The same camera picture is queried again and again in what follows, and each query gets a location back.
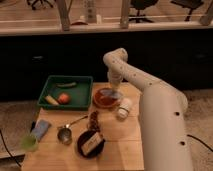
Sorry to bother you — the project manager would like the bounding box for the black round plate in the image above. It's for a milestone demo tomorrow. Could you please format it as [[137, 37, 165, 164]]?
[[77, 130, 105, 158]]

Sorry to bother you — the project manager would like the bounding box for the black cable left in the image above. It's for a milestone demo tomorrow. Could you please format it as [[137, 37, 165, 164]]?
[[0, 129, 22, 168]]

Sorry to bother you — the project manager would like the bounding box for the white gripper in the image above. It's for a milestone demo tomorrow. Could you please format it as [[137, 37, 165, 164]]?
[[108, 75, 123, 90]]

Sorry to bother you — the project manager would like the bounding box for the office chair right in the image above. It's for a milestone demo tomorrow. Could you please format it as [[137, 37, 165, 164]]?
[[171, 0, 204, 21]]

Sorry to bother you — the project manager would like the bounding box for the wooden post right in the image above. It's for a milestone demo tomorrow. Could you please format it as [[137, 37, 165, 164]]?
[[200, 1, 213, 26]]

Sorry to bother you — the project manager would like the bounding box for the grey towel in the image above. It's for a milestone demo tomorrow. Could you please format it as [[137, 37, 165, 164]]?
[[107, 90, 122, 99]]

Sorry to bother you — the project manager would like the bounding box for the green plastic cup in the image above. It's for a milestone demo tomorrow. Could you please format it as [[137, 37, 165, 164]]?
[[21, 134, 38, 152]]

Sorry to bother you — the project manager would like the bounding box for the metal ladle with handle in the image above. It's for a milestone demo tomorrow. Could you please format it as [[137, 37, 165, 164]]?
[[57, 115, 87, 145]]

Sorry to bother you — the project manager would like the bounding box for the blue sponge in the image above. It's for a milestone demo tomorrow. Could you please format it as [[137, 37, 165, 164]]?
[[32, 120, 51, 141]]

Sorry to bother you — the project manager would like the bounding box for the black cable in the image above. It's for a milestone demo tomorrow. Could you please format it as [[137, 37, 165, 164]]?
[[0, 129, 22, 168], [187, 133, 213, 153]]

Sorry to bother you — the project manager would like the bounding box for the black cable right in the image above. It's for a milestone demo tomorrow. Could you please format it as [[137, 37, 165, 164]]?
[[187, 133, 213, 153]]

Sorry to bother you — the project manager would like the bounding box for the office chair base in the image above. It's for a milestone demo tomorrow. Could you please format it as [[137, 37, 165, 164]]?
[[129, 0, 158, 23]]

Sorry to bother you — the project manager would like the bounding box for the wooden post middle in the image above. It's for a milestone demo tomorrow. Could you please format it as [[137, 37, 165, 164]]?
[[120, 0, 131, 29]]

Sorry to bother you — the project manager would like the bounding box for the white box on plate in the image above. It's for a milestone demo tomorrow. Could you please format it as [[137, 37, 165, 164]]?
[[81, 132, 103, 156]]

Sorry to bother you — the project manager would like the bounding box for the office chair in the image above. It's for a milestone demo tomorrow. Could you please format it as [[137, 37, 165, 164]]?
[[171, 0, 204, 21], [26, 0, 53, 10]]

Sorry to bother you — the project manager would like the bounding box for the red bowl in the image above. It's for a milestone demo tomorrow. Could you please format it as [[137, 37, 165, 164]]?
[[93, 88, 122, 109]]

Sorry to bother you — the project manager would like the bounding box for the brown grape bunch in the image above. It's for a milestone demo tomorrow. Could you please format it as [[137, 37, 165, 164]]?
[[87, 111, 100, 132]]

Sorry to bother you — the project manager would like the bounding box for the green plastic tray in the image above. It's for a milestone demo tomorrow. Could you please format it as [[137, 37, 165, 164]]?
[[37, 75, 93, 111]]

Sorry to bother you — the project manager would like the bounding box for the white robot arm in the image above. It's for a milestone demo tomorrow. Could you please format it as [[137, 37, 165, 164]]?
[[103, 48, 194, 171]]

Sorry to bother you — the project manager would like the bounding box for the orange fruit in tray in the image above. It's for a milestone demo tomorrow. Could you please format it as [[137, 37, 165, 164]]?
[[57, 93, 70, 104]]

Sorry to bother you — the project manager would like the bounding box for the yellow corn piece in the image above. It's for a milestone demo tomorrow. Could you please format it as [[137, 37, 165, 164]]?
[[45, 95, 59, 105]]

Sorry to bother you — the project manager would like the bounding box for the wooden post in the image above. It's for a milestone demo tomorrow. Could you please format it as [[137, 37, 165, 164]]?
[[200, 1, 213, 26], [120, 0, 131, 29]]

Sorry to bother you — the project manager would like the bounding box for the office chair left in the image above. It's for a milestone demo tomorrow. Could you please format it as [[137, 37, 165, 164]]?
[[26, 0, 53, 10]]

